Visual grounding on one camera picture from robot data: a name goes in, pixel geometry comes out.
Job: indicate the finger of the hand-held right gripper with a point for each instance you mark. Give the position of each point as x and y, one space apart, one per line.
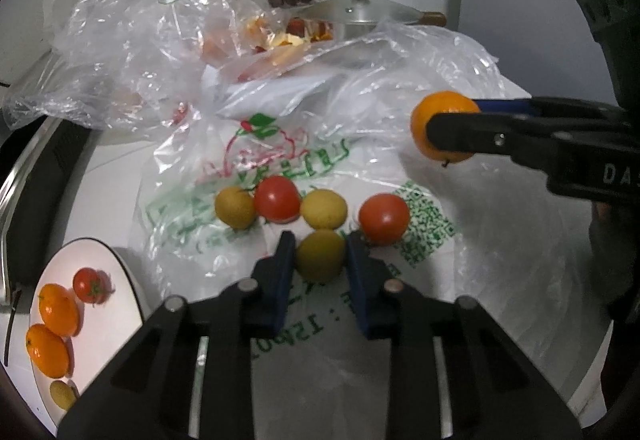
480 133
575 110

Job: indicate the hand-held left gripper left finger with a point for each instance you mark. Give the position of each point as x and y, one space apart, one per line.
282 270

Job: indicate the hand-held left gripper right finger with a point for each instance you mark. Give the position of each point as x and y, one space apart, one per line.
357 270

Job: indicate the yellow longan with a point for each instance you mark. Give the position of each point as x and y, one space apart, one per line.
62 395
320 255
324 208
235 207

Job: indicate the orange mandarin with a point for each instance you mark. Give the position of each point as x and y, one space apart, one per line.
47 351
435 103
59 310

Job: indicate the red tomato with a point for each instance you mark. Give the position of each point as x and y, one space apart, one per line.
384 218
89 285
276 198

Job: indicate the printed plastic bag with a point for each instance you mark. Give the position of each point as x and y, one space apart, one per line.
350 85

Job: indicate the white plate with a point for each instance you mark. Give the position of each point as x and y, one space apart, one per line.
60 260

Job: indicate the person's right hand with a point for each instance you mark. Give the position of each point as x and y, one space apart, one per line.
602 211

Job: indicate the pile of fruit peels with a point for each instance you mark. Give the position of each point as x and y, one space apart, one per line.
285 43

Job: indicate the black stick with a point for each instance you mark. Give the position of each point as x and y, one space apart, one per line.
11 330

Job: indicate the clear plastic bag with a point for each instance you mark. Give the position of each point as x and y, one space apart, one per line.
125 30

